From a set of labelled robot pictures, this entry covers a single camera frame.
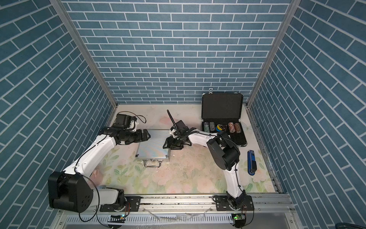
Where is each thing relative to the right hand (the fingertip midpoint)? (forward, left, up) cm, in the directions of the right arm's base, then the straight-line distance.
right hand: (167, 148), depth 90 cm
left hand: (+1, +11, +10) cm, 15 cm away
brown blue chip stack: (+21, -47, -1) cm, 52 cm away
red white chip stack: (+21, -43, -1) cm, 48 cm away
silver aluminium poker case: (-3, +9, 0) cm, 10 cm away
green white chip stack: (+19, -25, 0) cm, 31 cm away
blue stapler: (-5, -52, -1) cm, 53 cm away
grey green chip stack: (+20, -29, 0) cm, 35 cm away
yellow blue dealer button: (+21, -34, -2) cm, 40 cm away
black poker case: (+34, -37, +5) cm, 51 cm away
